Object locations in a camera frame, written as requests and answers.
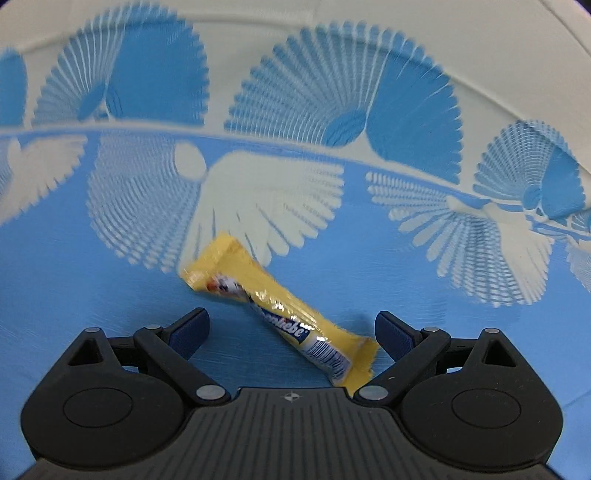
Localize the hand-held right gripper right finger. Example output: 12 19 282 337
353 311 520 407

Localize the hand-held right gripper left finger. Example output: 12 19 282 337
67 307 232 407

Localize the yellow candy bar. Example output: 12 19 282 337
180 233 379 393

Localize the blue fan-print bedsheet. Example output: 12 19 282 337
0 0 591 472

